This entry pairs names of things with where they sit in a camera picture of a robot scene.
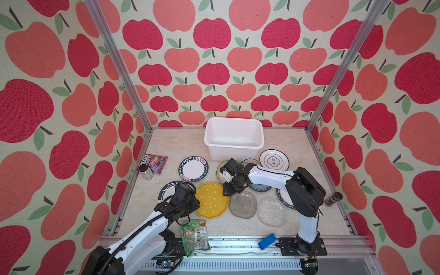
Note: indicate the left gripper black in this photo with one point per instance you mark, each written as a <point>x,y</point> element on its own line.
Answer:
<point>195,203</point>

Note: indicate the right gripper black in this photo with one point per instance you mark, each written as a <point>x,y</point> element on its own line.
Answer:
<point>227,191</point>

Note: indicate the yellow dotted plate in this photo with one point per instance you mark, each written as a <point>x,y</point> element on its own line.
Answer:
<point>212,201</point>

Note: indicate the white plate green text rim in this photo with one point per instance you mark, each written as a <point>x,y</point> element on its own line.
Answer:
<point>193,169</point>

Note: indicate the white plate cloud emblem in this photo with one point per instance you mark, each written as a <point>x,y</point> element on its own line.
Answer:
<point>274,159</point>

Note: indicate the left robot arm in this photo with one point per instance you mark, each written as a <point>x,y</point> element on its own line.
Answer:
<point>148,240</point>

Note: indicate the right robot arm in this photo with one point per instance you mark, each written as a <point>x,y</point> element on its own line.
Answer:
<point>305,192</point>

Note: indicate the white plastic bin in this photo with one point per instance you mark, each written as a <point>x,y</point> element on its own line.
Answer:
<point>235,138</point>

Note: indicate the cream plate with plant drawing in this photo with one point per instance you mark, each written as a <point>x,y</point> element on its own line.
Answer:
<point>239,180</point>

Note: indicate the grey glass plate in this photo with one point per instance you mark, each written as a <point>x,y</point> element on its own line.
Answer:
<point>243,205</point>

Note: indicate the blue patterned small plate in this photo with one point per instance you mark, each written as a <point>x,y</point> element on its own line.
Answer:
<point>261,188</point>

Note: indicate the green snack packet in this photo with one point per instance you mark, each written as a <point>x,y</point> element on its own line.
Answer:
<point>195,236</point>

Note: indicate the clear textured glass plate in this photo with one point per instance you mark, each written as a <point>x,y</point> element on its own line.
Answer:
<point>271,212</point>

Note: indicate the purple snack packet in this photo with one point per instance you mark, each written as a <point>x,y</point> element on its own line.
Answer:
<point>156,163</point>

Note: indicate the blue small box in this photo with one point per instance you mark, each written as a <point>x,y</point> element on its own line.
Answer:
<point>267,241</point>

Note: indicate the right spice jar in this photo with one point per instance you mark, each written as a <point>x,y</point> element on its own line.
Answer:
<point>333,199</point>

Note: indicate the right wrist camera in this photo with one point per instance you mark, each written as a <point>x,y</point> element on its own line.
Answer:
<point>227,170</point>

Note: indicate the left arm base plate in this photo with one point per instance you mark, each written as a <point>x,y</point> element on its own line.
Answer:
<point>173,248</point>

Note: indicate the front aluminium rail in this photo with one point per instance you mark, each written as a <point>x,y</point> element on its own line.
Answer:
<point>349,255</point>

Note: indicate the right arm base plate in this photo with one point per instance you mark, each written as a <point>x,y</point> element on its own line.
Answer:
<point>298,247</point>

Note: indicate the left aluminium frame post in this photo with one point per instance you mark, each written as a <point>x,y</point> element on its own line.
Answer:
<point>99,19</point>

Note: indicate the aluminium frame post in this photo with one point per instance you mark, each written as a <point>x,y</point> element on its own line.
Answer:
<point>365,29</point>
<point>99,19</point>

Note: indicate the right aluminium frame post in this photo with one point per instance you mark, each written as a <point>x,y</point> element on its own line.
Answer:
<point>365,29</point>

